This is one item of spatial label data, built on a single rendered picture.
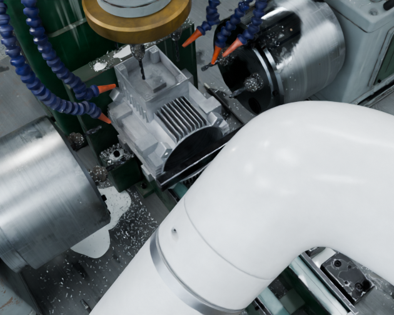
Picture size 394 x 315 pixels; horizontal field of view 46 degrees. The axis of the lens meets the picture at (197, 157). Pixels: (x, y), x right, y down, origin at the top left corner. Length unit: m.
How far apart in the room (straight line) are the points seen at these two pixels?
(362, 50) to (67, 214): 0.71
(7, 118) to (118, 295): 1.10
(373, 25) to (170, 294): 0.84
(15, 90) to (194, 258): 1.22
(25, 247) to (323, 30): 0.72
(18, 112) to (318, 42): 0.85
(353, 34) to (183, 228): 0.85
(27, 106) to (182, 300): 1.16
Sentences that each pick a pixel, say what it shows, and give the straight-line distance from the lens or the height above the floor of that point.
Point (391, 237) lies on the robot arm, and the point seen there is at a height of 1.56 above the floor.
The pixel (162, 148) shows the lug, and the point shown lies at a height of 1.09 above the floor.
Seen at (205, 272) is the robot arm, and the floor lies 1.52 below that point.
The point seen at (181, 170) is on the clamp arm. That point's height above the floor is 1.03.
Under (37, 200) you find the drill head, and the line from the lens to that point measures 0.84.
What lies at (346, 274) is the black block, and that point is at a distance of 1.06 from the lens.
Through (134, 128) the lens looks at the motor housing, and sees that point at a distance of 0.96.
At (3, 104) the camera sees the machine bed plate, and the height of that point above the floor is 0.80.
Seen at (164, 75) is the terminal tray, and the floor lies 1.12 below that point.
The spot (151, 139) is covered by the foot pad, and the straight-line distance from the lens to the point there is 0.93.
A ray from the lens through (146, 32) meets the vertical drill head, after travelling 0.76.
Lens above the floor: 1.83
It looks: 57 degrees down
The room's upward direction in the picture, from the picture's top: 5 degrees counter-clockwise
